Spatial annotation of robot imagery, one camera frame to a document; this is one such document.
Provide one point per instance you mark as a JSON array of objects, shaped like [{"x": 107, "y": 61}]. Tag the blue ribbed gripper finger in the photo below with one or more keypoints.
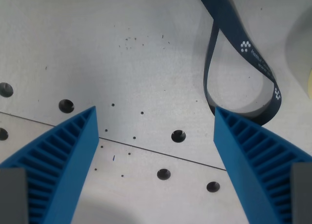
[
  {"x": 234, "y": 155},
  {"x": 70, "y": 160}
]

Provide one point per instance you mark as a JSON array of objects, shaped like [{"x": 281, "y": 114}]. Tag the pale yellow tape roll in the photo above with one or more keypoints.
[{"x": 309, "y": 83}]

